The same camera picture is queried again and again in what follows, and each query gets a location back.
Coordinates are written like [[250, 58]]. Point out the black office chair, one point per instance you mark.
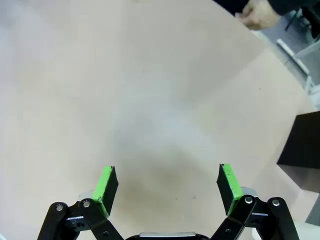
[[308, 17]]

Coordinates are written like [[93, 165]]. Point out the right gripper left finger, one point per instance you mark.
[[101, 190]]

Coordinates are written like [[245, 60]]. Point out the person's left forearm black sleeve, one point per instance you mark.
[[285, 6]]

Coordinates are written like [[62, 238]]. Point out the white side table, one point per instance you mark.
[[292, 56]]

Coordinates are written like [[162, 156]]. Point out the person's left hand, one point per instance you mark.
[[260, 15]]

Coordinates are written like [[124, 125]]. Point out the black square box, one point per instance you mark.
[[305, 137]]

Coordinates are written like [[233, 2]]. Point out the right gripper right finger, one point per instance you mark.
[[231, 187]]

